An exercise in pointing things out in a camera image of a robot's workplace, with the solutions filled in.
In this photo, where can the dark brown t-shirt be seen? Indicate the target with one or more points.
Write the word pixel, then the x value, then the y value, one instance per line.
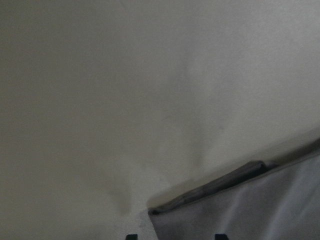
pixel 261 200

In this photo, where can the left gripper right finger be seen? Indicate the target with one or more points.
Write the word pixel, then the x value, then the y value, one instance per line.
pixel 220 236

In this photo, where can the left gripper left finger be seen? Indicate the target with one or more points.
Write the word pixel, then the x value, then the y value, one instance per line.
pixel 131 237

